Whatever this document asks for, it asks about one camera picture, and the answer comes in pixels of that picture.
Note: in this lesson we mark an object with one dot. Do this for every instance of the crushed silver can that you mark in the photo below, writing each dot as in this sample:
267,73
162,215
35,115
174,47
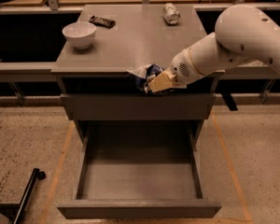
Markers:
171,14

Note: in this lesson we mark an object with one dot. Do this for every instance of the white bowl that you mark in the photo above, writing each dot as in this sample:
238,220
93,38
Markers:
80,34

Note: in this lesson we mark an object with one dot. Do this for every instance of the black chair base leg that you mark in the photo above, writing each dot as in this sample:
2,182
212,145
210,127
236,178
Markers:
12,213

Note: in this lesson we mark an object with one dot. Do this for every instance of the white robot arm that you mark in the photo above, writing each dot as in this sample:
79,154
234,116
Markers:
242,34

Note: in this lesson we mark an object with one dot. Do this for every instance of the dark snack bar wrapper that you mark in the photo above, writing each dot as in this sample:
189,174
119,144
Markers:
99,21

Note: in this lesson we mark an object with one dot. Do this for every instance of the grey drawer cabinet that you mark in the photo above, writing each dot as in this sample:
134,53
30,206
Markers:
188,31

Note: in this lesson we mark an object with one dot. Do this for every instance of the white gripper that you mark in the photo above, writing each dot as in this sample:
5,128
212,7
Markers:
181,66

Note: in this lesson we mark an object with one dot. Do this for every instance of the blue chip bag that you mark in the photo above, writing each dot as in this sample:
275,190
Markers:
144,75

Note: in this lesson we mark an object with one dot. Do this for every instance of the open grey bottom drawer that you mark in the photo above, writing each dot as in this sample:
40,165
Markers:
138,169

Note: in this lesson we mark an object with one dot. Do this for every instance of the grey middle drawer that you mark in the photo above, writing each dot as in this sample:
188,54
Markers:
136,107

